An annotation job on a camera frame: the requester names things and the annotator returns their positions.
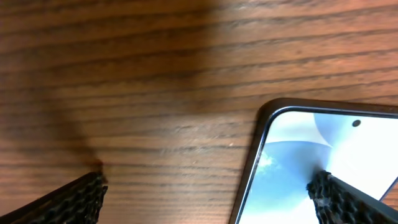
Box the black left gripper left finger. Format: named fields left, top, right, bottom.
left=1, top=172, right=108, bottom=224

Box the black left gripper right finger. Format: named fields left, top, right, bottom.
left=306, top=170, right=397, bottom=224

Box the Samsung Galaxy smartphone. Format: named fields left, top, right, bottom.
left=229, top=98, right=397, bottom=224

